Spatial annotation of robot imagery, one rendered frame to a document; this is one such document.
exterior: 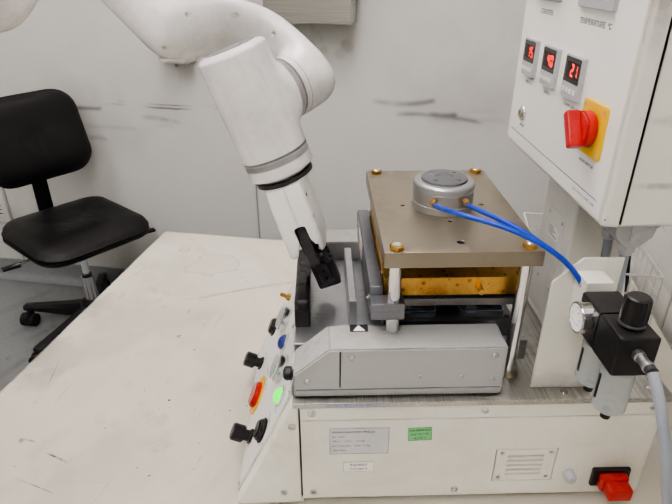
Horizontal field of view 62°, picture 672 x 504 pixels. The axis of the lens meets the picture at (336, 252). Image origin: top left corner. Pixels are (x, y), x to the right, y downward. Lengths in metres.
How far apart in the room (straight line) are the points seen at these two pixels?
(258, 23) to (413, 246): 0.34
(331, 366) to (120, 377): 0.50
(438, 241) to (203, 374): 0.54
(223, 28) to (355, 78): 1.44
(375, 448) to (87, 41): 2.08
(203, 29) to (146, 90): 1.69
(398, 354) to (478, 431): 0.16
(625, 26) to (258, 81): 0.37
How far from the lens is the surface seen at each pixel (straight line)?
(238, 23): 0.76
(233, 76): 0.66
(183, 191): 2.51
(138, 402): 1.01
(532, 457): 0.81
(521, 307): 0.70
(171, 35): 0.75
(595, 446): 0.83
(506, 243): 0.67
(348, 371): 0.67
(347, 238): 0.90
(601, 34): 0.67
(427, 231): 0.68
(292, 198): 0.69
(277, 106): 0.67
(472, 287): 0.70
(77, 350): 1.17
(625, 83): 0.61
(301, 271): 0.79
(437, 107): 2.17
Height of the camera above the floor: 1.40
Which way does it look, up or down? 28 degrees down
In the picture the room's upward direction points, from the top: straight up
